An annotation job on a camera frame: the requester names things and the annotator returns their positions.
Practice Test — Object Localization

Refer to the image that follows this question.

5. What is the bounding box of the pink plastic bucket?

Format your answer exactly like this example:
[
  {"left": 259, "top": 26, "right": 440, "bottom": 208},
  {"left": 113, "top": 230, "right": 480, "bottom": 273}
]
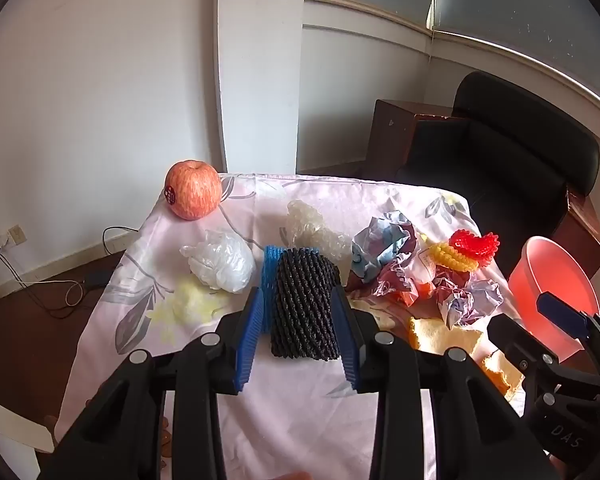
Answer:
[{"left": 508, "top": 236, "right": 600, "bottom": 367}]

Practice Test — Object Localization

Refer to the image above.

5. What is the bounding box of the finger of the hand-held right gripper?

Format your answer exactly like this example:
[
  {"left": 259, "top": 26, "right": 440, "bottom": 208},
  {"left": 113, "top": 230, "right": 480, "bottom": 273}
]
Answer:
[
  {"left": 487, "top": 314, "right": 600, "bottom": 401},
  {"left": 536, "top": 291, "right": 600, "bottom": 381}
]

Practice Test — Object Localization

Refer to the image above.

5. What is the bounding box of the crumpled blue white paper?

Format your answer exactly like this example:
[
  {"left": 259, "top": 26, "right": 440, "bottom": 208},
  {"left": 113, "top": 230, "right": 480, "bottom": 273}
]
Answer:
[{"left": 352, "top": 211, "right": 418, "bottom": 281}]

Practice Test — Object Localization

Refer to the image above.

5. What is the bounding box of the black foam fruit net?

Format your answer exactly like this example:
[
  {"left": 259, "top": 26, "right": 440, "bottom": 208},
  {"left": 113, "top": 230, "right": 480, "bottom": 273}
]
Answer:
[{"left": 269, "top": 248, "right": 342, "bottom": 361}]

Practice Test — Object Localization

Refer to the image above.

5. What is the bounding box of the red apple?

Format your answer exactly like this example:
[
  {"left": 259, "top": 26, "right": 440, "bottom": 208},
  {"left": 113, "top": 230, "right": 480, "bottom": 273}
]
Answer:
[{"left": 165, "top": 160, "right": 223, "bottom": 221}]

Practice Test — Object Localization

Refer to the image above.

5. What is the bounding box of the blue foam fruit net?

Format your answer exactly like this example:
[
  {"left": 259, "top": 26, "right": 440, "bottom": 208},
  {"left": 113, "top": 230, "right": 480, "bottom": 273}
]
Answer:
[{"left": 261, "top": 245, "right": 286, "bottom": 333}]

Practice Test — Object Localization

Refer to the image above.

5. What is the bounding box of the white board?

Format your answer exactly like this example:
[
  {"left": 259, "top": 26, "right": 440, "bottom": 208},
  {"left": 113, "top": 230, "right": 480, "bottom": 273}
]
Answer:
[{"left": 0, "top": 392, "right": 54, "bottom": 454}]

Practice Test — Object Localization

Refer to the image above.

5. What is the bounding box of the white cable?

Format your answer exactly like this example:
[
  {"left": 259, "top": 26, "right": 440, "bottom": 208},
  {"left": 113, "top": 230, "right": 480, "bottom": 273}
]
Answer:
[{"left": 0, "top": 254, "right": 84, "bottom": 307}]

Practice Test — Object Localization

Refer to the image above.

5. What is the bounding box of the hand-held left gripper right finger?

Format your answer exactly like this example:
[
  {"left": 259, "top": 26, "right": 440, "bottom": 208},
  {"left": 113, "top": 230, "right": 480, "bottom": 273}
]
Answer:
[{"left": 330, "top": 285, "right": 551, "bottom": 480}]

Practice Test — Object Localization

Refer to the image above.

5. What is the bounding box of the pink floral tablecloth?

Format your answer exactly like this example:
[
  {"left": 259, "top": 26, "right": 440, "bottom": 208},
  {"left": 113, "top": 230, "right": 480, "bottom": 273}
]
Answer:
[{"left": 54, "top": 173, "right": 526, "bottom": 480}]

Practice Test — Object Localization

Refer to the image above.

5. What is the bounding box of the white plastic bag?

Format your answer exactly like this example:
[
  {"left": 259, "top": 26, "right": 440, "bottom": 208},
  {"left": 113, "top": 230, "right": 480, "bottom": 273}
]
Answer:
[{"left": 180, "top": 230, "right": 257, "bottom": 293}]

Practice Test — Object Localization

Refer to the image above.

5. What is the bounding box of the red foam fruit net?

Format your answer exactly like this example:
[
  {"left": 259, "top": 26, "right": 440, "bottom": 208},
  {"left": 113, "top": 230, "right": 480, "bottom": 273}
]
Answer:
[{"left": 449, "top": 229, "right": 501, "bottom": 263}]

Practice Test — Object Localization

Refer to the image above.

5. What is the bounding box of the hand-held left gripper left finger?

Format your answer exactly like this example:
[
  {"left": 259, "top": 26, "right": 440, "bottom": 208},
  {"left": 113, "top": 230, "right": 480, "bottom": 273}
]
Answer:
[{"left": 40, "top": 287, "right": 266, "bottom": 480}]

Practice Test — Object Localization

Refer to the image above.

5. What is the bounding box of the clear bubble wrap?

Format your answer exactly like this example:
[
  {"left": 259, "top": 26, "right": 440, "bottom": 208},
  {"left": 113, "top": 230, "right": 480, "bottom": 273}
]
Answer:
[{"left": 286, "top": 200, "right": 353, "bottom": 263}]

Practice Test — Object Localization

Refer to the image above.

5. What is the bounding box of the black cable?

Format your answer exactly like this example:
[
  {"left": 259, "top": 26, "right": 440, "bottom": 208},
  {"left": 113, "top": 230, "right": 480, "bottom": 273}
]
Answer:
[{"left": 102, "top": 226, "right": 139, "bottom": 257}]

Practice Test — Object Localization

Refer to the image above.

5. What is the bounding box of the yellow foam fruit net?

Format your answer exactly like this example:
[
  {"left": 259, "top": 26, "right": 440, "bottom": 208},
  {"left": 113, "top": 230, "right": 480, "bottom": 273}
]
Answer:
[{"left": 427, "top": 242, "right": 478, "bottom": 271}]

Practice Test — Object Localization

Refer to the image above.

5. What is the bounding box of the black leather armchair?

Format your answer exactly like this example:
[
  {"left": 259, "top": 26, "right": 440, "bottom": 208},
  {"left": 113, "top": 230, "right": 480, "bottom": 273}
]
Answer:
[{"left": 362, "top": 71, "right": 600, "bottom": 281}]

